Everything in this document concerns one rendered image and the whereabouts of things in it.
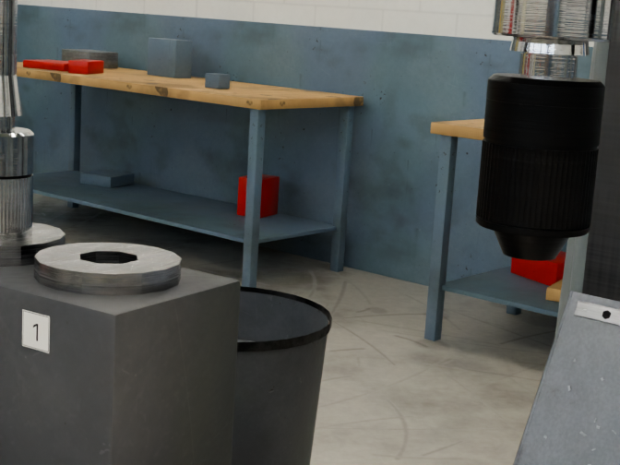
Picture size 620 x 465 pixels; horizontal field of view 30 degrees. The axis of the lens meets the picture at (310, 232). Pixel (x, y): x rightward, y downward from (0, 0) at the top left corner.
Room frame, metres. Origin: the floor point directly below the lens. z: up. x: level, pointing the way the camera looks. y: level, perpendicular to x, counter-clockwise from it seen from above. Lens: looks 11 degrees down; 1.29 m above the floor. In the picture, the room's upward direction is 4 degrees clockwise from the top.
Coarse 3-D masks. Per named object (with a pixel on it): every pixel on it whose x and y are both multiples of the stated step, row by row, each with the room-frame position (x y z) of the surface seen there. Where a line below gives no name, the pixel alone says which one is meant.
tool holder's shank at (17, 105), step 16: (0, 0) 0.74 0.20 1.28; (16, 0) 0.75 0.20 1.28; (0, 16) 0.74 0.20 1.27; (16, 16) 0.75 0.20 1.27; (0, 32) 0.74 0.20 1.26; (16, 32) 0.75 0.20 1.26; (0, 48) 0.74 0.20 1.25; (16, 48) 0.75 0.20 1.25; (0, 64) 0.74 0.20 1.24; (16, 64) 0.75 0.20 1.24; (0, 80) 0.74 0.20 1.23; (16, 80) 0.75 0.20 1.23; (0, 96) 0.74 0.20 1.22; (16, 96) 0.75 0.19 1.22; (0, 112) 0.74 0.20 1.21; (16, 112) 0.75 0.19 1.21; (0, 128) 0.74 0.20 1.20
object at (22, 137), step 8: (16, 128) 0.76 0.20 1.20; (24, 128) 0.77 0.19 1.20; (0, 136) 0.73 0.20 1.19; (8, 136) 0.73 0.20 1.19; (16, 136) 0.74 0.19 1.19; (24, 136) 0.74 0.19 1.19; (32, 136) 0.75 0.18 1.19; (0, 144) 0.73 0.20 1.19; (8, 144) 0.73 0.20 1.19; (16, 144) 0.74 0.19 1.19; (24, 144) 0.74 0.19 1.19; (32, 144) 0.75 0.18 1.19
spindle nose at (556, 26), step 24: (504, 0) 0.47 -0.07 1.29; (528, 0) 0.46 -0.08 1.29; (552, 0) 0.45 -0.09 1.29; (576, 0) 0.45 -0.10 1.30; (600, 0) 0.46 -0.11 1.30; (504, 24) 0.46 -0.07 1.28; (528, 24) 0.46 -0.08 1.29; (552, 24) 0.45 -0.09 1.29; (576, 24) 0.45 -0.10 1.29; (600, 24) 0.46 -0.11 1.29
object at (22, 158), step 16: (0, 160) 0.73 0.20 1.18; (16, 160) 0.74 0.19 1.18; (32, 160) 0.75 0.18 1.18; (0, 176) 0.73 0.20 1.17; (16, 176) 0.74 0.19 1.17; (32, 176) 0.75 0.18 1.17; (0, 192) 0.73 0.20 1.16; (16, 192) 0.74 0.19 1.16; (32, 192) 0.75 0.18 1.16; (0, 208) 0.73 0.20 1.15; (16, 208) 0.74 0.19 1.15; (32, 208) 0.76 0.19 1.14; (0, 224) 0.73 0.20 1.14; (16, 224) 0.74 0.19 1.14
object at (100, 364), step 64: (0, 256) 0.71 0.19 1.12; (64, 256) 0.69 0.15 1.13; (128, 256) 0.71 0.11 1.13; (0, 320) 0.66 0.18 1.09; (64, 320) 0.64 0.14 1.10; (128, 320) 0.63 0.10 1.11; (192, 320) 0.67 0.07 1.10; (0, 384) 0.66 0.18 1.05; (64, 384) 0.64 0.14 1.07; (128, 384) 0.63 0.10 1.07; (192, 384) 0.68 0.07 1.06; (0, 448) 0.66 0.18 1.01; (64, 448) 0.64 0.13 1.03; (128, 448) 0.63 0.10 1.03; (192, 448) 0.68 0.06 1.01
